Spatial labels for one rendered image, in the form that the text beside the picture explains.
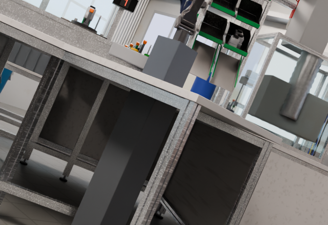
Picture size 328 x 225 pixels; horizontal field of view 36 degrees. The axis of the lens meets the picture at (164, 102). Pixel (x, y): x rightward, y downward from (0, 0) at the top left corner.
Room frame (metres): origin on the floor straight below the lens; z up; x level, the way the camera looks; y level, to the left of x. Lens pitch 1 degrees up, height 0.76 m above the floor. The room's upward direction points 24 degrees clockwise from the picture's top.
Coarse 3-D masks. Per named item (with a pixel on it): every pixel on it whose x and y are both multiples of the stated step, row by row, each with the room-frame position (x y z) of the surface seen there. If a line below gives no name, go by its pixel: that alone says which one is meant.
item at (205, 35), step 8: (208, 16) 2.80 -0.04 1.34; (216, 16) 2.80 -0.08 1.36; (200, 24) 2.73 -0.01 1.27; (208, 24) 2.82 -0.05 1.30; (216, 24) 2.82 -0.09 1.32; (224, 24) 2.80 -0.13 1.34; (200, 32) 2.56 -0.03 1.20; (208, 32) 2.68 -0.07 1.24; (216, 32) 2.74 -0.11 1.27; (224, 32) 2.66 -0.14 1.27; (216, 40) 2.57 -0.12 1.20
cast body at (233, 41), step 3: (231, 36) 2.62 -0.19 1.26; (234, 36) 2.60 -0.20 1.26; (237, 36) 2.61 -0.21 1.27; (231, 39) 2.60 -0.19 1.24; (234, 39) 2.60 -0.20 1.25; (237, 39) 2.60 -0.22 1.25; (228, 42) 2.62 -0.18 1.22; (231, 42) 2.61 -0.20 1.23; (234, 42) 2.60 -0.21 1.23; (237, 42) 2.60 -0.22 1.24; (231, 45) 2.60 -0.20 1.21; (234, 45) 2.60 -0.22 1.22
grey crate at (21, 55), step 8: (8, 40) 4.21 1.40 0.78; (16, 48) 4.22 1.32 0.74; (24, 48) 4.24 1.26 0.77; (16, 56) 4.23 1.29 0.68; (24, 56) 4.24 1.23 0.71; (32, 56) 4.26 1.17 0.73; (40, 56) 4.27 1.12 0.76; (48, 56) 4.28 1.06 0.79; (24, 64) 4.25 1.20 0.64; (32, 64) 4.26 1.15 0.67; (40, 64) 4.28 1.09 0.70; (40, 72) 4.28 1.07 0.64
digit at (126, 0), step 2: (122, 0) 2.63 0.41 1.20; (124, 0) 2.63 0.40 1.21; (126, 0) 2.64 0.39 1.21; (128, 0) 2.64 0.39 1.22; (130, 0) 2.64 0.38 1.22; (120, 2) 2.63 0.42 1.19; (122, 2) 2.63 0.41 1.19; (124, 2) 2.64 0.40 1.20; (126, 2) 2.64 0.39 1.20; (128, 2) 2.64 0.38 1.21; (120, 4) 2.63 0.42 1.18; (122, 4) 2.63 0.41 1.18; (124, 4) 2.64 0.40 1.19; (126, 4) 2.64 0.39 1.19; (128, 4) 2.64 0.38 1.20; (124, 6) 2.64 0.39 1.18; (126, 6) 2.64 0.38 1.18
